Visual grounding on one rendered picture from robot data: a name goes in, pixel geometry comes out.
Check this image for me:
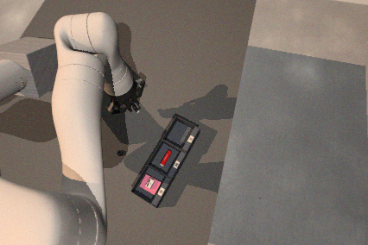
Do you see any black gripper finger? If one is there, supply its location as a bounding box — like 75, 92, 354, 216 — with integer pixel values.
130, 77, 145, 109
105, 99, 135, 114

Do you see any dark grey rack of three bins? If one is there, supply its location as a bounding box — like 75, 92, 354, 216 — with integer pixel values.
132, 116, 200, 208

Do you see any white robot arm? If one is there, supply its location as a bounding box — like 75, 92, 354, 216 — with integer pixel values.
0, 12, 133, 245

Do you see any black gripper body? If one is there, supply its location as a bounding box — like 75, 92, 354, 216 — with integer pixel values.
107, 79, 137, 105

